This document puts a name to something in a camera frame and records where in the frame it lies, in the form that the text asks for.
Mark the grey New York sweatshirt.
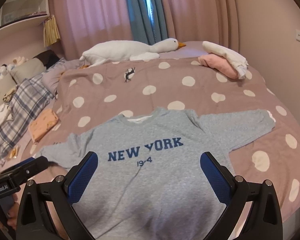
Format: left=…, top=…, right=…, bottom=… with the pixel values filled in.
left=39, top=108, right=275, bottom=239

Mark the folded pink garment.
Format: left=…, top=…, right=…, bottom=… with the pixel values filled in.
left=198, top=54, right=238, bottom=80

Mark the teal curtain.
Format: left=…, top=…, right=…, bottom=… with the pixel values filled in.
left=126, top=0, right=168, bottom=45

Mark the folded orange garment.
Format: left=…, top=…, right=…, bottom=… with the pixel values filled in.
left=28, top=108, right=59, bottom=143

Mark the folded white garment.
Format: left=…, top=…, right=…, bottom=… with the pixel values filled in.
left=202, top=41, right=248, bottom=80

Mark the plaid blue white pillow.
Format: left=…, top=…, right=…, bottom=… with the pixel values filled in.
left=0, top=74, right=53, bottom=159

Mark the pink curtain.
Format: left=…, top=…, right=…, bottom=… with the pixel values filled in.
left=49, top=0, right=239, bottom=59

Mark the white wall shelf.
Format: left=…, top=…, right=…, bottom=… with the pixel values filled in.
left=0, top=0, right=50, bottom=28

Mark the pink polka dot duvet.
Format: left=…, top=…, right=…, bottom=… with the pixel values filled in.
left=23, top=58, right=300, bottom=219

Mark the grey pillow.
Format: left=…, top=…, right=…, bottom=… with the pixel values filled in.
left=10, top=58, right=46, bottom=84

